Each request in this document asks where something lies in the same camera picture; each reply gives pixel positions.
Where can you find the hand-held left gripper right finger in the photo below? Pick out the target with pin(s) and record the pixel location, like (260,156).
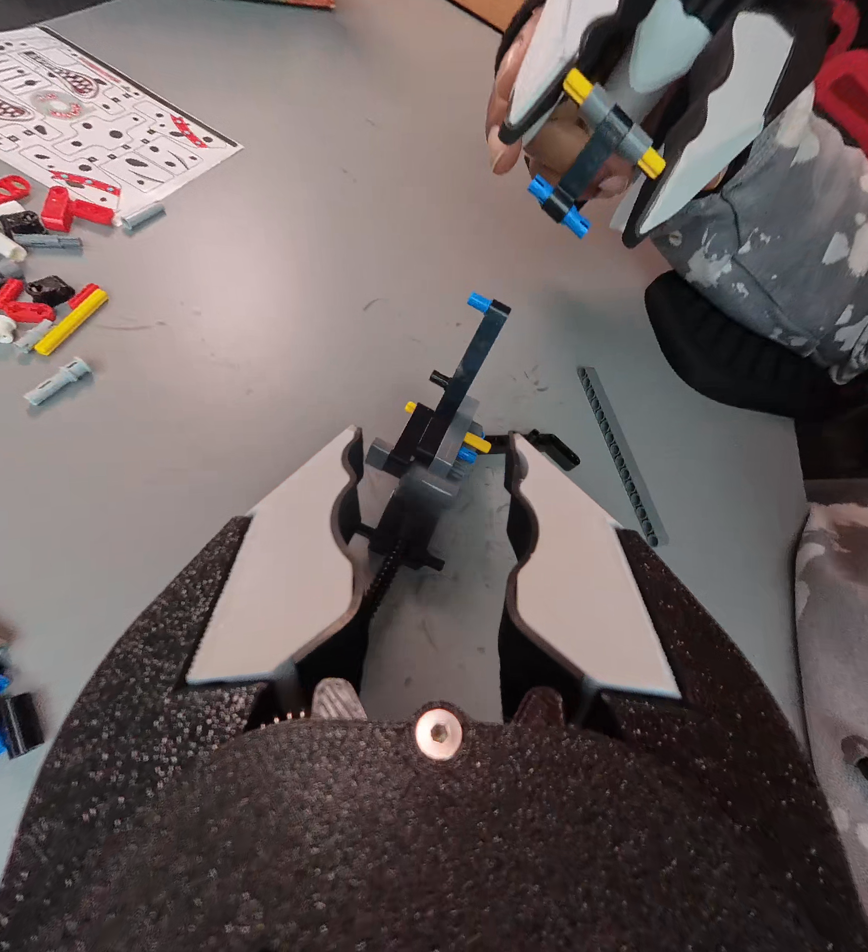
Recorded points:
(582,587)

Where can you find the light grey connector pin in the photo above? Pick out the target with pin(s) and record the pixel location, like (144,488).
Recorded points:
(144,216)
(58,381)

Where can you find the person's right hand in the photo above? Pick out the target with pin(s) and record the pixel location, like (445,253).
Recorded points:
(504,156)

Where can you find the red plastic crate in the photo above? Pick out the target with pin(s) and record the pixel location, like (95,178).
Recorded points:
(861,104)

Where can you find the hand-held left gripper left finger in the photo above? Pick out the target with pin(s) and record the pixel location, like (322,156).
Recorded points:
(285,587)

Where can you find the white sticker sheet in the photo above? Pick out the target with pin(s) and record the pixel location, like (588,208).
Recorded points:
(106,126)

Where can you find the grey desk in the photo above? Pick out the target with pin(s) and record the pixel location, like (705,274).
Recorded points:
(292,260)

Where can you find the person's grey patterned sweatshirt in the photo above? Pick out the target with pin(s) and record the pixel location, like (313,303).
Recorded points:
(850,595)

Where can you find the small grey yellow-blue assembly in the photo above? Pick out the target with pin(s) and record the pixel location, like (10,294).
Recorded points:
(605,134)

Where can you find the person's right forearm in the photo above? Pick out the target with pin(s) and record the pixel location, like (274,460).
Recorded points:
(791,238)

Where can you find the long dark grey beam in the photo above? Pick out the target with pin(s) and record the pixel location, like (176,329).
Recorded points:
(622,454)

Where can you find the black grey building block assembly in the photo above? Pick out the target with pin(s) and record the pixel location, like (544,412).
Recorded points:
(448,387)

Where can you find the pile of red white pieces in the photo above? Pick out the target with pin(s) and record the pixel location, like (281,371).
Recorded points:
(62,208)

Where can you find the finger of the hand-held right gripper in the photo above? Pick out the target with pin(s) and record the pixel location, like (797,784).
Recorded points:
(553,52)
(738,97)

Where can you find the small black angled piece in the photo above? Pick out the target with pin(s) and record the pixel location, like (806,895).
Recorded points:
(561,450)

